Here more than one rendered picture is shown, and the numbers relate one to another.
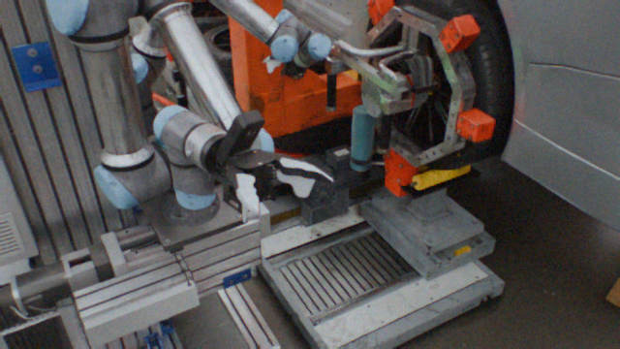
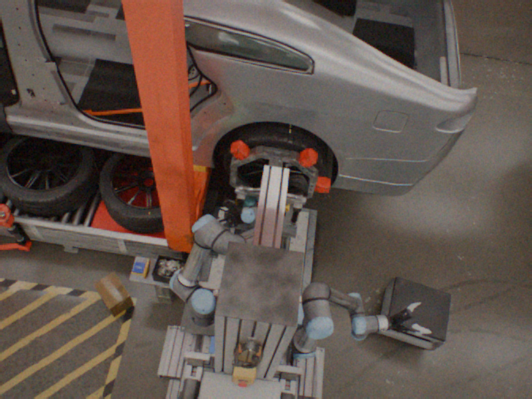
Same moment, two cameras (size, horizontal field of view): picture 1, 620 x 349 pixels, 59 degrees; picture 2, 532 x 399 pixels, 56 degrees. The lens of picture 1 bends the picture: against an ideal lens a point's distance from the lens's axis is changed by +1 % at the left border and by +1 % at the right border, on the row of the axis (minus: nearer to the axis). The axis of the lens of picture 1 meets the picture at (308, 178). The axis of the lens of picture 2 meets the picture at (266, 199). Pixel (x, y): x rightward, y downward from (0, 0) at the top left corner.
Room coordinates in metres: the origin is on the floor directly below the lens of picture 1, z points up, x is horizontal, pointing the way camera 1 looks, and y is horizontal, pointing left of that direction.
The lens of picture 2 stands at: (0.97, 1.18, 3.48)
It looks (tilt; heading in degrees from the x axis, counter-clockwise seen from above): 59 degrees down; 298
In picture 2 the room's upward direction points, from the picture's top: 10 degrees clockwise
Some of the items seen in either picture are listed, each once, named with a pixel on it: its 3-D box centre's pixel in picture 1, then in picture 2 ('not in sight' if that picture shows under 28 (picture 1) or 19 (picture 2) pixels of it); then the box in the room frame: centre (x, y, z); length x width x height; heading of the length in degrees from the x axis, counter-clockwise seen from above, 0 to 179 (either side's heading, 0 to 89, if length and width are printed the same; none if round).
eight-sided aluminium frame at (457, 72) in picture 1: (411, 88); (272, 177); (1.79, -0.37, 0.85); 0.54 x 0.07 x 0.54; 29
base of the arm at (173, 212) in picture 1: (189, 193); not in sight; (1.13, 0.31, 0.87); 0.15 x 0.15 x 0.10
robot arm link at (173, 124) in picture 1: (185, 134); (365, 324); (0.85, 0.22, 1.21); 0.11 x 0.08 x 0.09; 44
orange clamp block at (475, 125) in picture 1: (474, 125); (321, 184); (1.51, -0.53, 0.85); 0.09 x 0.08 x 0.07; 29
